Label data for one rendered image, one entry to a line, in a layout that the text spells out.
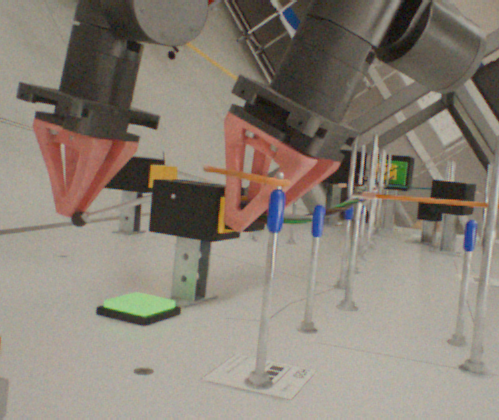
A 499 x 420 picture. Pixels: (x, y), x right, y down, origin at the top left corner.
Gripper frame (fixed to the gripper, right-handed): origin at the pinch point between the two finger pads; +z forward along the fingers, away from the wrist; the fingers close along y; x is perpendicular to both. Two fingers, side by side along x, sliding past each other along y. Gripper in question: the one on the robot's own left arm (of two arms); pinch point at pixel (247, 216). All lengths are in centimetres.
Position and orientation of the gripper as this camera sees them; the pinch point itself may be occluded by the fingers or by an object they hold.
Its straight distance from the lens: 45.5
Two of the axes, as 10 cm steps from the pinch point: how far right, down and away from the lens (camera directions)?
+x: -8.1, -4.9, 3.2
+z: -4.5, 8.7, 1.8
